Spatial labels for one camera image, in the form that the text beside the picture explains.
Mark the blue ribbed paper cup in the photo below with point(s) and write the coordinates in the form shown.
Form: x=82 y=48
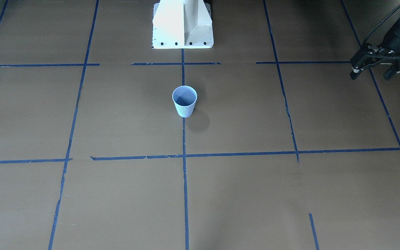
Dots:
x=184 y=99

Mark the white mounting pillar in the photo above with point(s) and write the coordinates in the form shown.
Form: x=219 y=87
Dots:
x=182 y=24

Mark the brown paper table cover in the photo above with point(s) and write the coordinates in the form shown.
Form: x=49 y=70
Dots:
x=283 y=151

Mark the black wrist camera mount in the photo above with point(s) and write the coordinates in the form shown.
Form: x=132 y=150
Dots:
x=369 y=56

